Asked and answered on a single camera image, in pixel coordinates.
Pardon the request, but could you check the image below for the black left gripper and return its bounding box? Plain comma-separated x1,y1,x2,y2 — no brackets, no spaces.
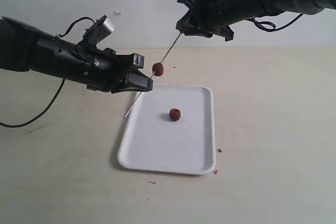
34,38,153,93

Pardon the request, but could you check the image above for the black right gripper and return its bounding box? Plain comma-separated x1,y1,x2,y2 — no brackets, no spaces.
176,0,234,41

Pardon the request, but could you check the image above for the thin metal skewer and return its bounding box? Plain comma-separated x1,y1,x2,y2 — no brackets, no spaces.
124,32,182,119

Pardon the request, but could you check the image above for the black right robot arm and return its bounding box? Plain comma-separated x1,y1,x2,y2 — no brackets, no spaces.
176,0,335,41

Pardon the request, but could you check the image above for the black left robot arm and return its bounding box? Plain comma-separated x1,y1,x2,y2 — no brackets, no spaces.
1,16,153,93

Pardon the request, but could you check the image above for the white rectangular plastic tray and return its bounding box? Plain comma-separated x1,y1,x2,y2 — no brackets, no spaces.
118,85,216,175

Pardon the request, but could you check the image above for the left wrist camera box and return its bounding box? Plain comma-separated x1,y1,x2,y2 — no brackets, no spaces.
82,15,115,45

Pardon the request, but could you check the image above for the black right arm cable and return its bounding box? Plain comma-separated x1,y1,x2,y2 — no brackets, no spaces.
251,13,305,32

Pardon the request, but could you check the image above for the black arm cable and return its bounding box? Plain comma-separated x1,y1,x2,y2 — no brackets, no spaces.
251,13,305,32
0,78,66,128

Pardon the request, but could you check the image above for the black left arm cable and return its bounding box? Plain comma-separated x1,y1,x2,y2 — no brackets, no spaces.
0,78,66,128

